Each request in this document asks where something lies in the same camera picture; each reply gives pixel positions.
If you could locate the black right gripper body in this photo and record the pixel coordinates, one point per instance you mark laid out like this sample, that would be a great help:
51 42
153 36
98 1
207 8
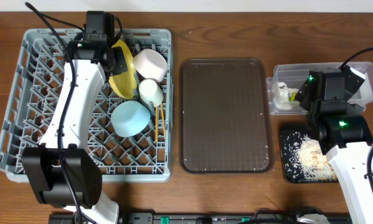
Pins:
302 94

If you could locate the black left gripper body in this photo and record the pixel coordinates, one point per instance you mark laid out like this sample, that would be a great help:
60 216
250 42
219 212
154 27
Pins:
121 62

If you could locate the yellow green snack wrapper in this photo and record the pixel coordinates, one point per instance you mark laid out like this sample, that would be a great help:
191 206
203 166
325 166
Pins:
291 96

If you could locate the white tissue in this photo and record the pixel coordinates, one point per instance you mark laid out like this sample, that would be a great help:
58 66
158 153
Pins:
283 92

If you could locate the yellow plate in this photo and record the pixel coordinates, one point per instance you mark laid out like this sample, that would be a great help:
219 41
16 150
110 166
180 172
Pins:
123 80

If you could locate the white bowl with rice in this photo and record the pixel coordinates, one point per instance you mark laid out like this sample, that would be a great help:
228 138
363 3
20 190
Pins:
150 64

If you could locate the white cup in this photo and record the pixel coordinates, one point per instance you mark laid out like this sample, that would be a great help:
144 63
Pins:
150 92

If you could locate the light blue bowl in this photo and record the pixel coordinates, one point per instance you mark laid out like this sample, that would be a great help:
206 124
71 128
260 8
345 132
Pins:
129 118

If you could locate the wooden chopstick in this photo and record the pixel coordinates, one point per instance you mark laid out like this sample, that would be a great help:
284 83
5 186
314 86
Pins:
163 120
156 124

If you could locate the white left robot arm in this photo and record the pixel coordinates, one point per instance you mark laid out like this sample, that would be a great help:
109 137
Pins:
59 169

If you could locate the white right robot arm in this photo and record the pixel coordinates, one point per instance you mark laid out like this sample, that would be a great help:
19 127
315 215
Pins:
342 133

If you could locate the grey plastic dishwasher rack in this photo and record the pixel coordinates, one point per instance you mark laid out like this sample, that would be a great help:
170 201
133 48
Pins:
34 94

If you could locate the clear plastic bin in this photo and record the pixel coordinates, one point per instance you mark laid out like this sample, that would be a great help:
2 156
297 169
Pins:
294 75

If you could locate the black tray bin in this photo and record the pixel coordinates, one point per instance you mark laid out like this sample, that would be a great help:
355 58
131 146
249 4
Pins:
289 155

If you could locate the spilled rice and food scraps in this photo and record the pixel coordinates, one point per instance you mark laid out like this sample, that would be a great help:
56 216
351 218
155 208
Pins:
314 161

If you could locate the dark brown serving tray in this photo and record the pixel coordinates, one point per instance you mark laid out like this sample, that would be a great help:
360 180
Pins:
225 123

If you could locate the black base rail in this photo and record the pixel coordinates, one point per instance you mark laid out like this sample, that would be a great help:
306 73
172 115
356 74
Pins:
264 215

